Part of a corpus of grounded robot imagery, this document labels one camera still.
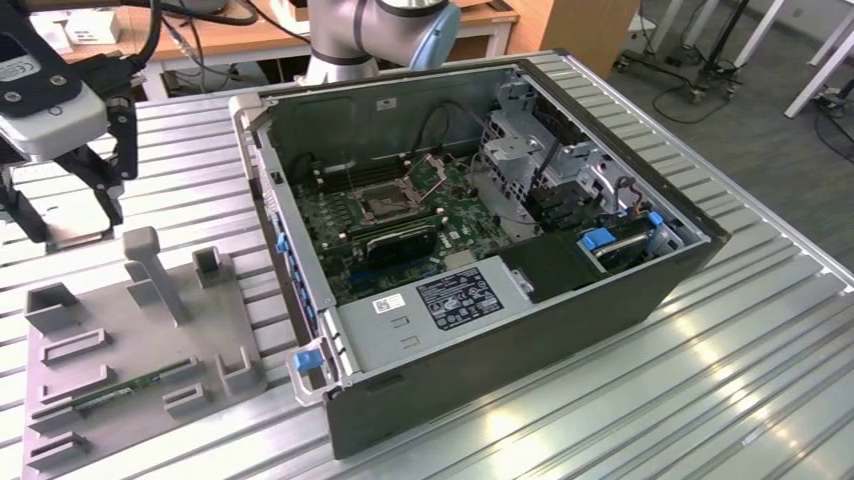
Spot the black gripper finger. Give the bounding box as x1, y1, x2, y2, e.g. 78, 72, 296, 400
53, 97, 142, 230
0, 166, 50, 245

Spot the silver CPU with green edge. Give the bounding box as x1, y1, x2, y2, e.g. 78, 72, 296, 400
46, 199, 113, 250

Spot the black RAM slot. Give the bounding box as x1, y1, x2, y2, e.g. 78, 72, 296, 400
316, 172, 408, 190
317, 223, 401, 242
310, 162, 405, 180

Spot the CPU socket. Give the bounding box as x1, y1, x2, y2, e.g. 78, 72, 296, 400
356, 182, 428, 226

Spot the white cardboard box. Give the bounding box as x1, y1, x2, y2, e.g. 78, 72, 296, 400
29, 9, 122, 57

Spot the wooden desk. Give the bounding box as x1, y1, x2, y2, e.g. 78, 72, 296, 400
152, 0, 521, 66

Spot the grey plastic parts rack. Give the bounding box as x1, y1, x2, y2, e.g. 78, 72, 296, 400
18, 224, 272, 476

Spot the green RAM stick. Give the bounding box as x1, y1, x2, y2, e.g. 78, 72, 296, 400
69, 367, 192, 414

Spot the black glossy board cover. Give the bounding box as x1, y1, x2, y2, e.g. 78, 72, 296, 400
364, 227, 440, 270

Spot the blue case latch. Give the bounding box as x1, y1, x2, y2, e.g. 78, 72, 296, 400
285, 349, 325, 376

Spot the grey power supply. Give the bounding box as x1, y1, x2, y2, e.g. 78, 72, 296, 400
329, 253, 539, 375

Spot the green motherboard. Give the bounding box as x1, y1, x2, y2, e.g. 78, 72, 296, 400
289, 154, 518, 306

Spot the silver metal drive cage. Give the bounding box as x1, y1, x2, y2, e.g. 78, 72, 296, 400
476, 69, 605, 224

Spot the wooden cabinet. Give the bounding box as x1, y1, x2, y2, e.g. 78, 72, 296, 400
537, 0, 643, 79

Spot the blue disk carrier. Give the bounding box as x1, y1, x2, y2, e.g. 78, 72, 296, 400
573, 225, 659, 275

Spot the black open PC case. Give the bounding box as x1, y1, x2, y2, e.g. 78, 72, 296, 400
228, 55, 733, 461

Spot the black wheeled stand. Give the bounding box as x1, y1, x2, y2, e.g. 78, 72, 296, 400
612, 0, 752, 106

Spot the black camera bracket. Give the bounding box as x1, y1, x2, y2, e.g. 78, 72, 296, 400
0, 0, 91, 119

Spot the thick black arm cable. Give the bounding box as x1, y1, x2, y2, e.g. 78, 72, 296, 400
132, 0, 314, 66

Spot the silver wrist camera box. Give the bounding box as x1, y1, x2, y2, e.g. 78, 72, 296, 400
0, 92, 112, 162

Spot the black internal cable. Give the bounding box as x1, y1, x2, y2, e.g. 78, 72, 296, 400
410, 101, 482, 157

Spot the metal socket cover frame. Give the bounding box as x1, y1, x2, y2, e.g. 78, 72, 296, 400
396, 154, 453, 204

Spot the white table frame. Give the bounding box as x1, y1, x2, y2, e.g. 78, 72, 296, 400
783, 0, 854, 120

